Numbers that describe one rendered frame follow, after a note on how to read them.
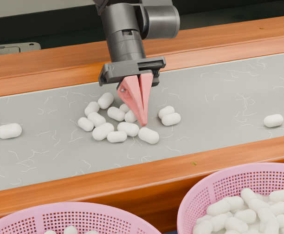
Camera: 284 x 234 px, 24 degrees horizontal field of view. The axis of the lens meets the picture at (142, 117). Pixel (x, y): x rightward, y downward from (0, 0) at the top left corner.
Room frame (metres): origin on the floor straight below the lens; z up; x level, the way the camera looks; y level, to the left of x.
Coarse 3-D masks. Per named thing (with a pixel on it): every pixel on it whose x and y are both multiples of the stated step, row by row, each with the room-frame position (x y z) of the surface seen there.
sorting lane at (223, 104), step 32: (224, 64) 1.16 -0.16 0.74; (256, 64) 1.16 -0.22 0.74; (32, 96) 1.03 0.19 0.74; (64, 96) 1.03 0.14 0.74; (96, 96) 1.03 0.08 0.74; (160, 96) 1.03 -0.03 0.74; (192, 96) 1.03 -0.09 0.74; (224, 96) 1.03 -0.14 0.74; (256, 96) 1.03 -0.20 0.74; (32, 128) 0.92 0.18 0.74; (64, 128) 0.92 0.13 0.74; (160, 128) 0.92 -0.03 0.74; (192, 128) 0.92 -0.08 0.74; (224, 128) 0.92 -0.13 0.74; (256, 128) 0.92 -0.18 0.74; (0, 160) 0.83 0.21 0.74; (32, 160) 0.83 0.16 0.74; (64, 160) 0.83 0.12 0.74; (96, 160) 0.83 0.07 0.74; (128, 160) 0.83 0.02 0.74
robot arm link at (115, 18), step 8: (104, 8) 1.04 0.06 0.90; (112, 8) 1.03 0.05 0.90; (120, 8) 1.03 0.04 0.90; (128, 8) 1.04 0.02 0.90; (136, 8) 1.07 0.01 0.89; (104, 16) 1.03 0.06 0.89; (112, 16) 1.02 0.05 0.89; (120, 16) 1.02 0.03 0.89; (128, 16) 1.03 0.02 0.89; (136, 16) 1.07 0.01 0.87; (144, 16) 1.05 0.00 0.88; (104, 24) 1.03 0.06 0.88; (112, 24) 1.02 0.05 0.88; (120, 24) 1.01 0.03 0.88; (128, 24) 1.01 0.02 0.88; (136, 24) 1.03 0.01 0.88; (144, 24) 1.04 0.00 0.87; (104, 32) 1.03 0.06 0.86; (112, 32) 1.01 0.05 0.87; (128, 32) 1.01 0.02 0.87; (144, 32) 1.04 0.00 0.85
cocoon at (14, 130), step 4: (8, 124) 0.90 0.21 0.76; (12, 124) 0.90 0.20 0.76; (16, 124) 0.90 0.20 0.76; (0, 128) 0.89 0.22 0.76; (4, 128) 0.89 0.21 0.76; (8, 128) 0.89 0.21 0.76; (12, 128) 0.89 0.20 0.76; (16, 128) 0.89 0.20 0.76; (20, 128) 0.90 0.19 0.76; (0, 132) 0.89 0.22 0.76; (4, 132) 0.89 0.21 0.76; (8, 132) 0.89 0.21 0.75; (12, 132) 0.89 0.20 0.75; (16, 132) 0.89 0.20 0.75; (20, 132) 0.90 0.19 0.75; (0, 136) 0.89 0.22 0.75; (4, 136) 0.88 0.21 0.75; (8, 136) 0.89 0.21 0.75; (12, 136) 0.89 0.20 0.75; (16, 136) 0.89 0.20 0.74
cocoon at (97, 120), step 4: (92, 112) 0.94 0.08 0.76; (96, 112) 0.94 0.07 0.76; (88, 116) 0.94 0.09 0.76; (92, 116) 0.93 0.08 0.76; (96, 116) 0.93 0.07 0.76; (100, 116) 0.93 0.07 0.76; (92, 120) 0.92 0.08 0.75; (96, 120) 0.92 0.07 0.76; (100, 120) 0.92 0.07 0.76; (104, 120) 0.92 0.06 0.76; (96, 124) 0.92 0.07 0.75; (100, 124) 0.92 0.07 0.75
